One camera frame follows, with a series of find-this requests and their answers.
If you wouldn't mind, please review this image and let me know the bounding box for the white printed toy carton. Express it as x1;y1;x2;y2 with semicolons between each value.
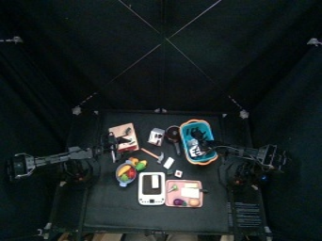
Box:
186;145;205;159

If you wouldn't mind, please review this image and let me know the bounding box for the teal basket orange rim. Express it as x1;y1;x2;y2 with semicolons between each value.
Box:
179;119;221;167

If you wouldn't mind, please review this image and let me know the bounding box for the white toy knife block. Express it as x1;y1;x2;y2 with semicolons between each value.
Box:
147;127;166;147

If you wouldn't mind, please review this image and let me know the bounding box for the white toy induction stove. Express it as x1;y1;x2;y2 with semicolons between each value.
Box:
138;171;167;207

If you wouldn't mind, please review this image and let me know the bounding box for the yellow toy banana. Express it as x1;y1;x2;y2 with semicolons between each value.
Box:
118;165;132;177

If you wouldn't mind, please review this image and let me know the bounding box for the pink plastic tray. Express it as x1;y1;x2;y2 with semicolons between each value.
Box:
163;179;205;209

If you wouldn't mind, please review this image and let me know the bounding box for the wooden toy hammer grey head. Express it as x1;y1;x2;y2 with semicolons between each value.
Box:
139;147;166;165

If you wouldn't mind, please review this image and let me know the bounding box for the toy corn cob green husk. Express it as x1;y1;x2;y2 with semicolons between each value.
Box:
134;159;148;172

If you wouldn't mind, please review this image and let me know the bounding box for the white blade toy cleaver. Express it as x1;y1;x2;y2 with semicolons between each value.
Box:
181;186;210;200

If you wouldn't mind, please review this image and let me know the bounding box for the thin white cord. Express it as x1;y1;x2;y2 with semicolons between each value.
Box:
76;0;223;107
118;0;245;111

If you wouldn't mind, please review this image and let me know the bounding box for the grey-blue toy bowl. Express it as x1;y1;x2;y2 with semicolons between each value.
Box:
115;160;139;188

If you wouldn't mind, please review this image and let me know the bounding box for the white speckled toy sushi block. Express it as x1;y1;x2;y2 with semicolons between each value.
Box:
162;156;177;170

